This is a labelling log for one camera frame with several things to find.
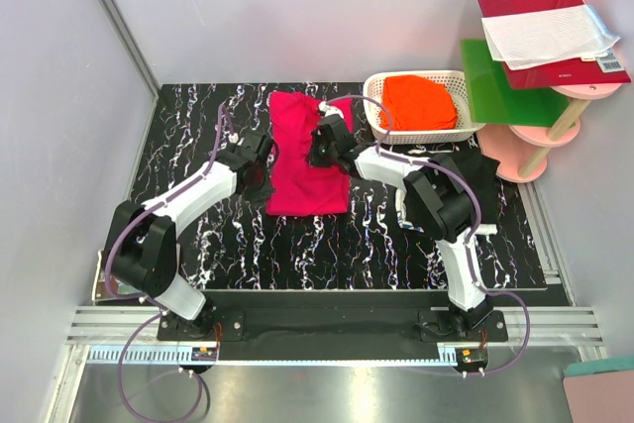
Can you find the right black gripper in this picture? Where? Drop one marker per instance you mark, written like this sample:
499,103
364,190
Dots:
314,159

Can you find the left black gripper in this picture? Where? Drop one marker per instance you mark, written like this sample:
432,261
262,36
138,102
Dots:
263,193

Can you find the magenta t shirt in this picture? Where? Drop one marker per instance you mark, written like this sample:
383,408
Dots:
299,189

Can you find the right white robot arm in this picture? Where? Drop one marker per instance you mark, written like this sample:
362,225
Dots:
469,307

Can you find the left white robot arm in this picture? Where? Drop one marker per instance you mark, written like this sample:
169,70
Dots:
141,248

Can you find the orange t shirt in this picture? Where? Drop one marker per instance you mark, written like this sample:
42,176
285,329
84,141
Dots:
418,104

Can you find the white plastic basket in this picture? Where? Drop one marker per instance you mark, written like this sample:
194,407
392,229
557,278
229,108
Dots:
455,83

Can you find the folded black white t shirt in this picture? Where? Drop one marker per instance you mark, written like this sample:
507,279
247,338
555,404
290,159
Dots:
485,180

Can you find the green plastic sheet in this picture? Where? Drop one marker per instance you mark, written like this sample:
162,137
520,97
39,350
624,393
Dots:
493,101

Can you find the pink wooden shelf stand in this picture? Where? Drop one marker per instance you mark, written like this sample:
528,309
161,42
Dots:
522,150

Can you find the illustrated book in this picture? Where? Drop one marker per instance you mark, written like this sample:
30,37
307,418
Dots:
100,292

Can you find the white mesh cloth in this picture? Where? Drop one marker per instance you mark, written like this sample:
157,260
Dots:
528,40

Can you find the dark red folder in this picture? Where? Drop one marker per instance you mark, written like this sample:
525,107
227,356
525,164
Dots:
603,69

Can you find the teal board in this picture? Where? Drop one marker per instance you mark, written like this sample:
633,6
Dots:
600,366

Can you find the pink board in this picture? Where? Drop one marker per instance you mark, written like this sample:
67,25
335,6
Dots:
601,397

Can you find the white slotted cable duct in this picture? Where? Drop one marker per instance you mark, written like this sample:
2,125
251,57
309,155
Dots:
277,354

